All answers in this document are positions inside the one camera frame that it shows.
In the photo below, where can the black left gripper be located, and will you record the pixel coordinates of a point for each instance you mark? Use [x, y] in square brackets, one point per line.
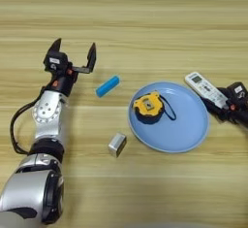
[62, 81]

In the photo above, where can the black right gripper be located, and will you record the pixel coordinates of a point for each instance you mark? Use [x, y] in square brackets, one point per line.
[239, 114]

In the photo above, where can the white remote control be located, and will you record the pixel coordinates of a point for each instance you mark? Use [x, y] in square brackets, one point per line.
[203, 87]

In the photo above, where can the blue rectangular block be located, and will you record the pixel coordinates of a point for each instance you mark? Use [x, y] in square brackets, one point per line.
[108, 86]

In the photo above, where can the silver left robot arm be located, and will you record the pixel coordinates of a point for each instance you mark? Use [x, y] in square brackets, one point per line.
[46, 118]

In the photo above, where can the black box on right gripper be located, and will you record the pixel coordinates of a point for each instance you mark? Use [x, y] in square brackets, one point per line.
[238, 91]

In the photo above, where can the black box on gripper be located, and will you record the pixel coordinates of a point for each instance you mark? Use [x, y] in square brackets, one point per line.
[55, 62]
[238, 91]

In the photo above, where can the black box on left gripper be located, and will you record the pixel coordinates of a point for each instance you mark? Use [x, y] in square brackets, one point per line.
[55, 62]

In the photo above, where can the light blue round plate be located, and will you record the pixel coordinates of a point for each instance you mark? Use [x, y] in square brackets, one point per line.
[187, 125]

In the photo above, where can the yellow black tape measure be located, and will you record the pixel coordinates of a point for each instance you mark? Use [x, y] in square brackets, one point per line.
[148, 107]

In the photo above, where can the small silver metal box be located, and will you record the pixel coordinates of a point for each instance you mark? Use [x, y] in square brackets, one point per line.
[117, 144]

